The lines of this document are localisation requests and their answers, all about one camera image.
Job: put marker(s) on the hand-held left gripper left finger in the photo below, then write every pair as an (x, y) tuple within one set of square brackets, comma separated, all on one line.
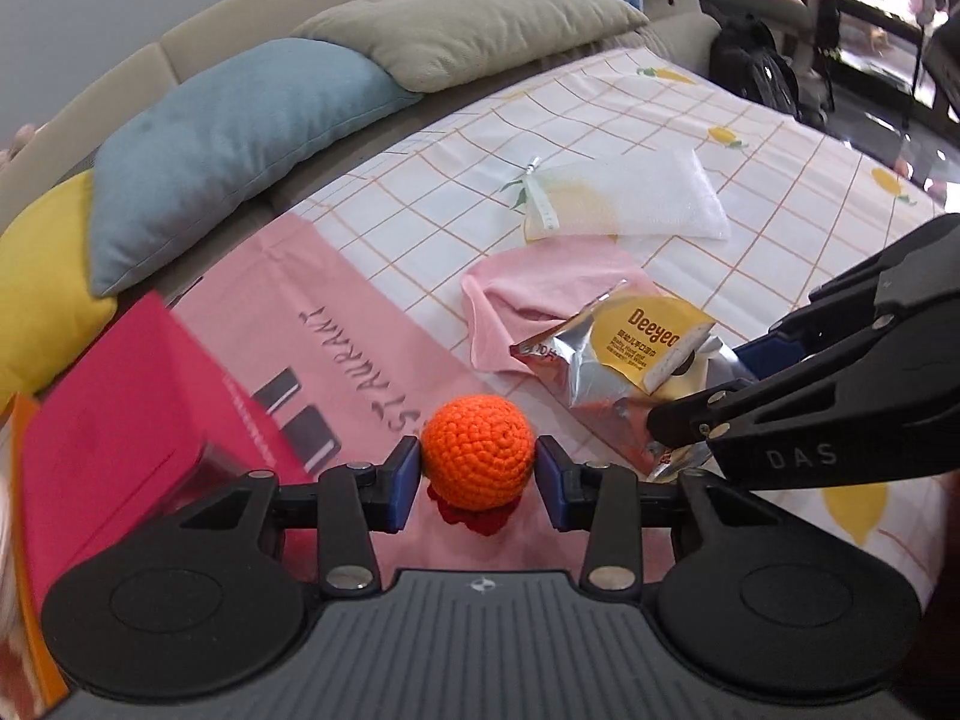
[(401, 484)]

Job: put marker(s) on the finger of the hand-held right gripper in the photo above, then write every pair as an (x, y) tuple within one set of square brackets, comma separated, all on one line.
[(772, 356), (862, 420)]

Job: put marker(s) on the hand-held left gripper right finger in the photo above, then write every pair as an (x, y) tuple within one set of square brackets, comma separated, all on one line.
[(555, 484)]

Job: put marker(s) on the orange crochet ball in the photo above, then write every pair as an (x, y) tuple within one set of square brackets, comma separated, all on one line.
[(476, 446)]

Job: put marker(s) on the silver snack packet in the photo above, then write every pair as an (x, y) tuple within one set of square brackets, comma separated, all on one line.
[(600, 360)]

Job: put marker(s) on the orange cardboard box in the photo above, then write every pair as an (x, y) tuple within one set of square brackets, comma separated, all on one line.
[(30, 577)]

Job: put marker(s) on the pink mat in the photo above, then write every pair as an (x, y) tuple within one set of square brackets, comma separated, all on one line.
[(360, 330)]

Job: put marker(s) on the checked tablecloth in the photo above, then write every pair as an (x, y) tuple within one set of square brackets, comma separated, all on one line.
[(787, 187)]

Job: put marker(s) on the pink towel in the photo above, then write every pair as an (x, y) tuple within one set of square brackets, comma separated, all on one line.
[(540, 292)]

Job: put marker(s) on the black backpack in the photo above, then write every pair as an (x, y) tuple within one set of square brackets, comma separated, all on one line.
[(757, 67)]

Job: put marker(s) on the clear box with red lid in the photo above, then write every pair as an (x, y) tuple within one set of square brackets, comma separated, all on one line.
[(112, 405)]

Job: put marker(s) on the blue pillow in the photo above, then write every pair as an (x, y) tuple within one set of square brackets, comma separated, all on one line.
[(225, 142)]

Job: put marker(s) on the yellow pillow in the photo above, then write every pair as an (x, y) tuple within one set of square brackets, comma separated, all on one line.
[(37, 292)]

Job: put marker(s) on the beige pillow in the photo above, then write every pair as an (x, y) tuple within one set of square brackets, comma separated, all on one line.
[(465, 22)]

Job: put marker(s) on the beige sofa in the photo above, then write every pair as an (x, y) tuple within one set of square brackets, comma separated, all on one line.
[(225, 22)]

